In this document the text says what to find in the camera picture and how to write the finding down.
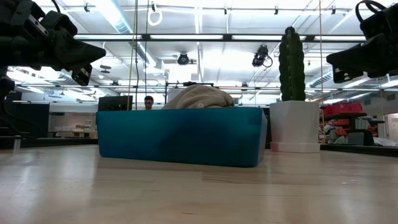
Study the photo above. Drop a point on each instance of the red storage crates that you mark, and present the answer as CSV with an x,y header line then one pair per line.
x,y
342,109

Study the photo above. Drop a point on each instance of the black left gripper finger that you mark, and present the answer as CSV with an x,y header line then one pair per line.
x,y
77,53

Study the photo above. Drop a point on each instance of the green cactus in white pot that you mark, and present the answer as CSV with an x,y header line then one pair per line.
x,y
293,124

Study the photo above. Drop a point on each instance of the black monitor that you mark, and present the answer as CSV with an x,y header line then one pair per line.
x,y
115,103

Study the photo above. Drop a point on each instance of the storage shelf with goods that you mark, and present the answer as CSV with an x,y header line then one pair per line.
x,y
345,117

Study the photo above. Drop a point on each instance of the black partition panel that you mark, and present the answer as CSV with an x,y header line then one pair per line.
x,y
31,121

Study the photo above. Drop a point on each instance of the black ceiling-mounted device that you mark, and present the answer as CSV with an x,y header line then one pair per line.
x,y
183,59
259,57

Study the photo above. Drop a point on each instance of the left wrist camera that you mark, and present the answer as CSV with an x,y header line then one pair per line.
x,y
81,76

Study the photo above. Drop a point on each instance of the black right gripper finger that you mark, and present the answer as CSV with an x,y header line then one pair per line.
x,y
367,59

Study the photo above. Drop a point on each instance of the black aluminium rig frame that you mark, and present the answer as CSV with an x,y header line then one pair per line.
x,y
46,142

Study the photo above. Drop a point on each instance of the blue plastic bin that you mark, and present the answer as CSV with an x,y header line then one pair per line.
x,y
180,137

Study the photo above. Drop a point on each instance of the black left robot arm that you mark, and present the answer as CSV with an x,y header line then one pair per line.
x,y
4,87

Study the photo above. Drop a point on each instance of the person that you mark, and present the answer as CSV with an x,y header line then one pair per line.
x,y
149,102

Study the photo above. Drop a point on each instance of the dark khaki brimmed hat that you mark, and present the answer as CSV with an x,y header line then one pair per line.
x,y
199,98

